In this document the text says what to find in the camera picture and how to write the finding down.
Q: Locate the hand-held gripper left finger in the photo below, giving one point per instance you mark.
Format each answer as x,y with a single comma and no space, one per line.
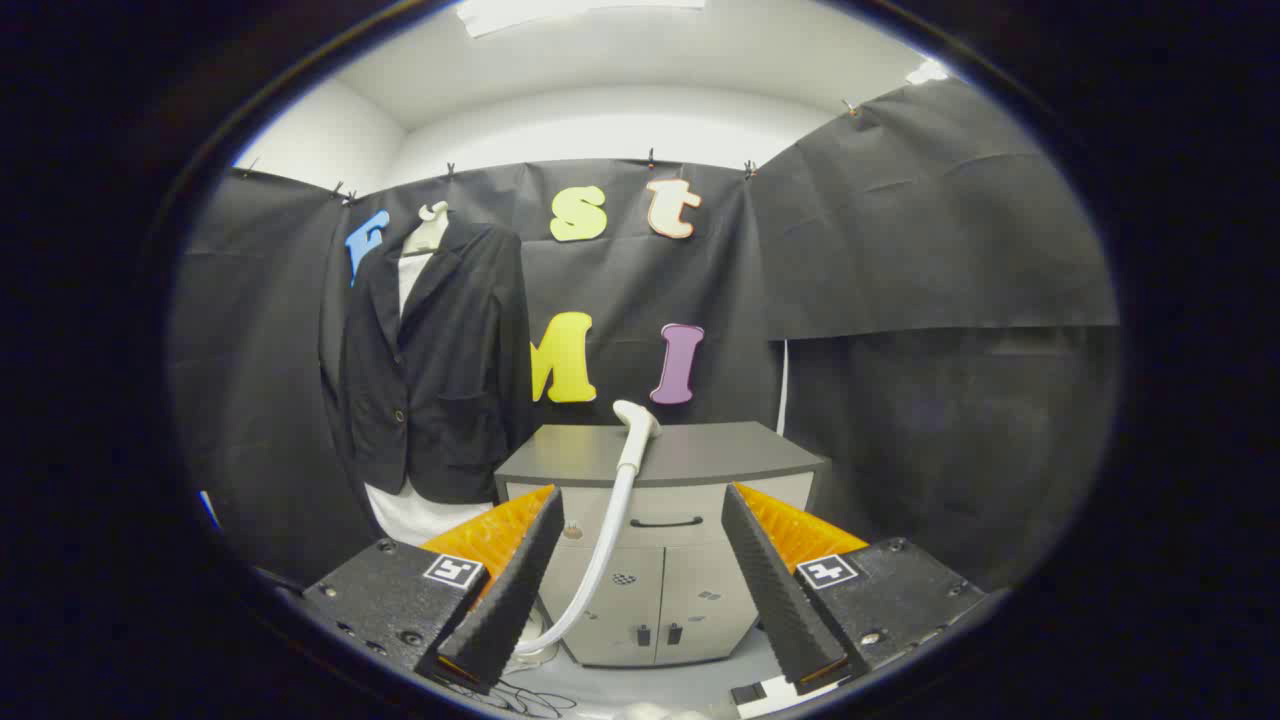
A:
515,590

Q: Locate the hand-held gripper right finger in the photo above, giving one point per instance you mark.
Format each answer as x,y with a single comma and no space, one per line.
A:
775,600

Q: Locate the white shirt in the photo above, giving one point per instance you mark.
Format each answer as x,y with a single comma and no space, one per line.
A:
420,518

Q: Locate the black jacket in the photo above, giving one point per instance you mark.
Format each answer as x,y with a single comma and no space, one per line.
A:
450,380

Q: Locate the grey cabinet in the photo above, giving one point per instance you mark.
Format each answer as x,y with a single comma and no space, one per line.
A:
690,455

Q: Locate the black backdrop cloth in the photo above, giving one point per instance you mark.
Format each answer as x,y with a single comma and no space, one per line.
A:
900,250

